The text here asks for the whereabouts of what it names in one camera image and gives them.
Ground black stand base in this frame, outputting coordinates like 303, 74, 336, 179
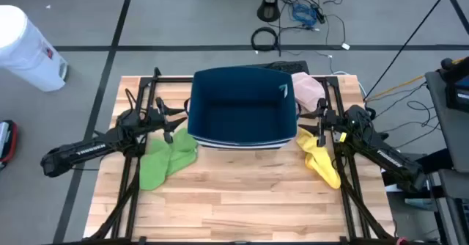
256, 0, 282, 23

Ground black slanted pole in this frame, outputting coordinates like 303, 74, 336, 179
364, 0, 457, 101

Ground white trash bin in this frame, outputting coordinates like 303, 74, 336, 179
0, 4, 70, 92

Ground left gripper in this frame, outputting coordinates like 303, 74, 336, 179
144, 97, 188, 145

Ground black cart bar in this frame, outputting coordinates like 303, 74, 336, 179
417, 148, 456, 173

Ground black floor cable tangle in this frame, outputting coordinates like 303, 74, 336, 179
281, 0, 353, 51

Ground pink towel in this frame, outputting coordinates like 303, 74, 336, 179
291, 71, 326, 114

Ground yellow towel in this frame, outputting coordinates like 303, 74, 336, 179
295, 127, 341, 190

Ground green towel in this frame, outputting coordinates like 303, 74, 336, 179
139, 127, 199, 191

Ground white printed paper sheet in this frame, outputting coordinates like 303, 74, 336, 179
383, 183, 406, 194

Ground black cable coil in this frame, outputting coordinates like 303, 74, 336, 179
250, 26, 281, 54

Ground grey equipment rack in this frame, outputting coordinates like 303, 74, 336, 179
402, 167, 469, 245

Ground grey cart top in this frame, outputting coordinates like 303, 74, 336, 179
424, 70, 469, 175

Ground blue cable coil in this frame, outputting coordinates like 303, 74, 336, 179
291, 3, 318, 28

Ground black box with screen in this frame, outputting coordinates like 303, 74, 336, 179
439, 56, 469, 113

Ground yellow cable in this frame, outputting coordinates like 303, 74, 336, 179
364, 56, 467, 103

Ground black metal table frame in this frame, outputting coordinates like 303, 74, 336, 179
87, 67, 396, 243

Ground red and black case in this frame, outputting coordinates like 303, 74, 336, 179
0, 119, 18, 171

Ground navy white striped fabric basket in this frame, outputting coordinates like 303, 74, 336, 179
186, 65, 298, 150

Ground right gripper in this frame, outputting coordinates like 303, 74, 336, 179
298, 98, 347, 147

